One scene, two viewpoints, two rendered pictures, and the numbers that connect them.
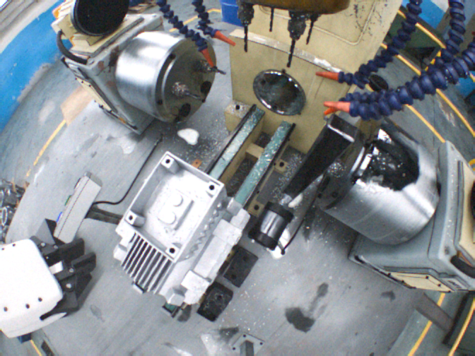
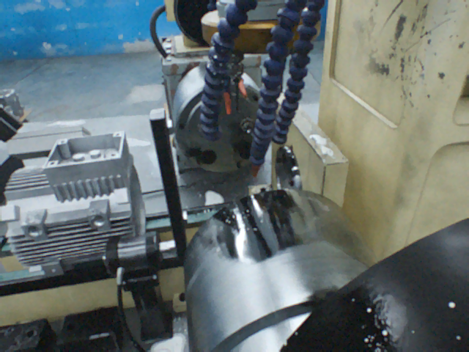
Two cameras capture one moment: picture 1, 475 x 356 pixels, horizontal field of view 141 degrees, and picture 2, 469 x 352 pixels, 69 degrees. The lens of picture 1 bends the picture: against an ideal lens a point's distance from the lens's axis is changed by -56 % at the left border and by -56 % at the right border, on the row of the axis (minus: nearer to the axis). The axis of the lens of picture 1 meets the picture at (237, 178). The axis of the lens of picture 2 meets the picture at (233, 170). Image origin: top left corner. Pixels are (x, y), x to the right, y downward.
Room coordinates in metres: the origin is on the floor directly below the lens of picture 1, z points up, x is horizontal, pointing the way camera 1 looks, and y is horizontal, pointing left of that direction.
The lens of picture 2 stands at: (-0.13, -0.46, 1.42)
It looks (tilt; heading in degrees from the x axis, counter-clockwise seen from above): 33 degrees down; 46
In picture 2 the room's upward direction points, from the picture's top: 3 degrees counter-clockwise
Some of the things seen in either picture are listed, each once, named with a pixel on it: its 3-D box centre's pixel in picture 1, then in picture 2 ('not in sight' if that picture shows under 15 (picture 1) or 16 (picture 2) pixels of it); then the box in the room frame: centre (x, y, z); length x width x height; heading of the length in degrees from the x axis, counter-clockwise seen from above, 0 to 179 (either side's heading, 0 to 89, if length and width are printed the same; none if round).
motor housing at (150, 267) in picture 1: (182, 234); (84, 210); (0.02, 0.12, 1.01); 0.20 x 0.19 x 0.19; 145
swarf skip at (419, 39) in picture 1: (413, 35); not in sight; (3.01, -3.71, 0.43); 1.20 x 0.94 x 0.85; 49
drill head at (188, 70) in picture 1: (155, 70); (218, 108); (0.48, 0.22, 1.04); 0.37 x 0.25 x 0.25; 54
